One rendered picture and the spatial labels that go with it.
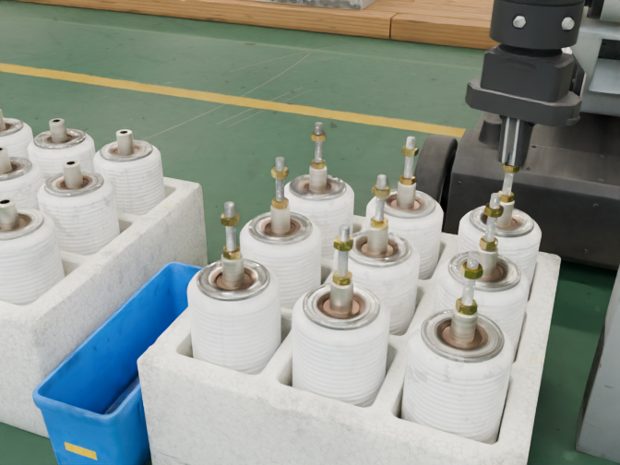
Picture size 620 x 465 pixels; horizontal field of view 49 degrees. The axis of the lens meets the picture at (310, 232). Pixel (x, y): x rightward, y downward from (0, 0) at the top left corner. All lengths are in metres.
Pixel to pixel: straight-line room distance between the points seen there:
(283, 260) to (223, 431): 0.19
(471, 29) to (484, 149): 1.49
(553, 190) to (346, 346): 0.59
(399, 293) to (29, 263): 0.42
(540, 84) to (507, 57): 0.04
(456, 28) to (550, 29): 1.91
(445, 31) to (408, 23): 0.14
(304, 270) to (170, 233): 0.30
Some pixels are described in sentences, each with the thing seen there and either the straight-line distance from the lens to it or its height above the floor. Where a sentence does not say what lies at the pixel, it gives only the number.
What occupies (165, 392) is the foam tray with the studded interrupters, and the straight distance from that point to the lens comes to 0.74.
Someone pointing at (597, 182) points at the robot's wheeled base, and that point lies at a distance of 1.15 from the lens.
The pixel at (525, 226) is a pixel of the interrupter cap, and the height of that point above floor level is 0.25.
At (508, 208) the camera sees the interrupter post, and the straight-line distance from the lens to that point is 0.83.
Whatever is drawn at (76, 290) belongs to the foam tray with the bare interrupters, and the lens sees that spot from 0.87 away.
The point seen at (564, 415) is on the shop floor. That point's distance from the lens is 0.98.
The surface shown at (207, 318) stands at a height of 0.23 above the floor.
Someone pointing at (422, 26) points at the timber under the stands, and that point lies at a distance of 2.65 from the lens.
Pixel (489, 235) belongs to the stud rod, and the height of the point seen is 0.30.
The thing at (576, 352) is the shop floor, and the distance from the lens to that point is 1.09.
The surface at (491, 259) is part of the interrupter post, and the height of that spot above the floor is 0.27.
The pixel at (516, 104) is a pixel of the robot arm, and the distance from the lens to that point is 0.77.
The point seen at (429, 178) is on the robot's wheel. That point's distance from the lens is 1.16.
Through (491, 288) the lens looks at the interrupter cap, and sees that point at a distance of 0.72.
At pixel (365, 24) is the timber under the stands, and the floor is 0.05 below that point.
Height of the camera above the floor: 0.64
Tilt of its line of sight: 30 degrees down
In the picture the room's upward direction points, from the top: 1 degrees clockwise
